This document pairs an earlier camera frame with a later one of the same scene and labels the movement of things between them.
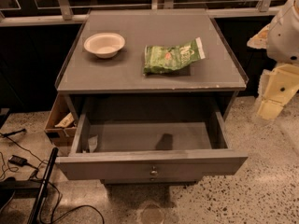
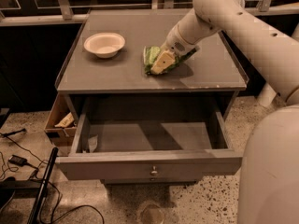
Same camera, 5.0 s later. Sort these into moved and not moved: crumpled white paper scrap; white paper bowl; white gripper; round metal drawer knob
Moved: white gripper
Not moved: round metal drawer knob; white paper bowl; crumpled white paper scrap
